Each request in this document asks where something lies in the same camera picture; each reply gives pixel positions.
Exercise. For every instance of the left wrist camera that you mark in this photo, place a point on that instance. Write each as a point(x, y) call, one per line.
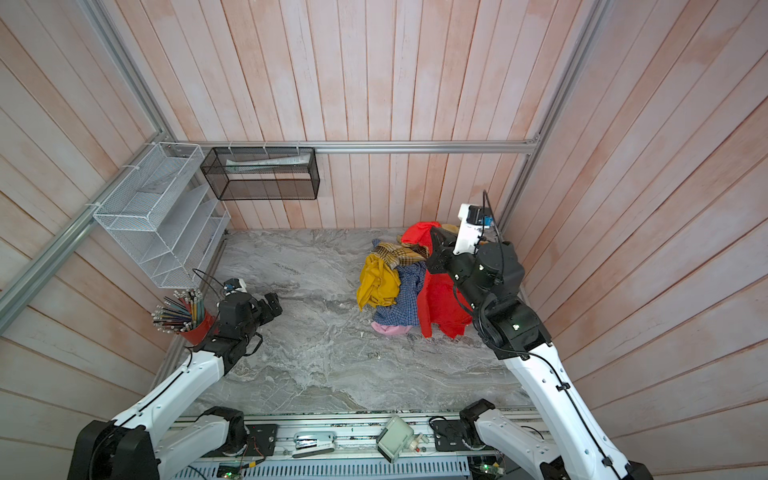
point(234, 285)

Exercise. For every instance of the aluminium front rail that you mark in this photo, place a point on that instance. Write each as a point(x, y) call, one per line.
point(321, 439)

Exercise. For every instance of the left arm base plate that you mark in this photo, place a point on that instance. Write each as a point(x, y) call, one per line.
point(261, 440)

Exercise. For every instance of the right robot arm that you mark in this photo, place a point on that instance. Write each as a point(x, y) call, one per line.
point(577, 448)

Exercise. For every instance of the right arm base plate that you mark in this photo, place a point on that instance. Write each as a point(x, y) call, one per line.
point(454, 435)

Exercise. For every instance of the black wire mesh basket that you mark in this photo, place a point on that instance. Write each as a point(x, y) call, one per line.
point(262, 173)

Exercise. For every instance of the red cloth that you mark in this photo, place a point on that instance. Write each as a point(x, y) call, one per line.
point(437, 304)

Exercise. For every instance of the pink cloth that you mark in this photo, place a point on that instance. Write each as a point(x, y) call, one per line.
point(390, 330)

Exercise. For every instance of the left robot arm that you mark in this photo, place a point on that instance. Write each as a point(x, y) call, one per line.
point(136, 444)

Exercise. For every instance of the green white box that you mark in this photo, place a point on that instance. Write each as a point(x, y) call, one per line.
point(396, 436)

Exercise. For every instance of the blue checked cloth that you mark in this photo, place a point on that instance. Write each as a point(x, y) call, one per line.
point(405, 311)

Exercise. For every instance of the white wire mesh shelf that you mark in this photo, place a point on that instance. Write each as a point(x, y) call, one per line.
point(170, 227)

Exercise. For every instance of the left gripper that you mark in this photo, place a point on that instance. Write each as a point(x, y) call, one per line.
point(273, 300)

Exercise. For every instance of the plain yellow cloth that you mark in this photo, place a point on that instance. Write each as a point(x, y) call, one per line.
point(379, 284)

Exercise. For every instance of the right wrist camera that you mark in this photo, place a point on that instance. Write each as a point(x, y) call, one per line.
point(475, 223)

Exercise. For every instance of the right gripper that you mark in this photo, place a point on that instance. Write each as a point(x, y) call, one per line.
point(444, 244)

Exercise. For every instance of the coloured pencils bundle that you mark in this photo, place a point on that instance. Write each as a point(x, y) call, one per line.
point(181, 312)

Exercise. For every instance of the yellow plaid cloth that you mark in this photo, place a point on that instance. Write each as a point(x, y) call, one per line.
point(397, 254)

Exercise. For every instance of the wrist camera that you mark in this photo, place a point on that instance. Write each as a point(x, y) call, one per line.
point(475, 223)
point(234, 285)

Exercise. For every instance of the red pencil cup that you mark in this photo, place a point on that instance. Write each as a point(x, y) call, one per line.
point(196, 335)

